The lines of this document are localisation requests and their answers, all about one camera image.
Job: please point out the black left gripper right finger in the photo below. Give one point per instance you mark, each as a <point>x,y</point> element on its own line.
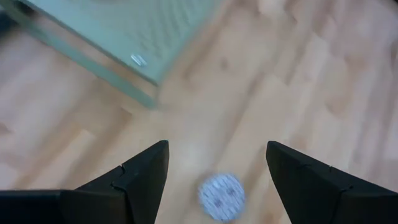
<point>317,196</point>

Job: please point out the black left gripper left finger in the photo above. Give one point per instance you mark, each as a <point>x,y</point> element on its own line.
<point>133,193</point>

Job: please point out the small blue white candle tin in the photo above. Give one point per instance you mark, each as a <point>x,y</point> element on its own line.
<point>221,197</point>

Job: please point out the green perforated metal shelf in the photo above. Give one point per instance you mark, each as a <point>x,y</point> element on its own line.
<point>124,31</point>

